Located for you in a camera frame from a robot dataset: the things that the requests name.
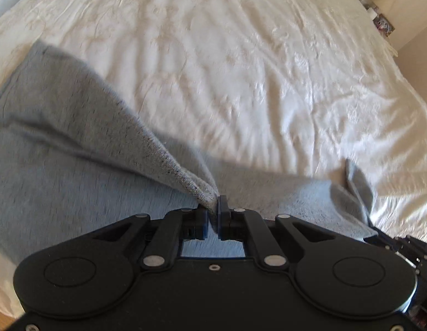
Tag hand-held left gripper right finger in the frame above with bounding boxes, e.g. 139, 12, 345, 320
217, 196, 338, 272

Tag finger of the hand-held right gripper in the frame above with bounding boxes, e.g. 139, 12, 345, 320
364, 226, 398, 252

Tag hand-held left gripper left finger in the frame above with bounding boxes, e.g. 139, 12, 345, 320
93, 204, 210, 272

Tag grey speckled pants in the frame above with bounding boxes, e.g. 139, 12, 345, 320
0, 39, 377, 266

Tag cream embroidered bedspread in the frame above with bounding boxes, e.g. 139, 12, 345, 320
0, 0, 427, 318

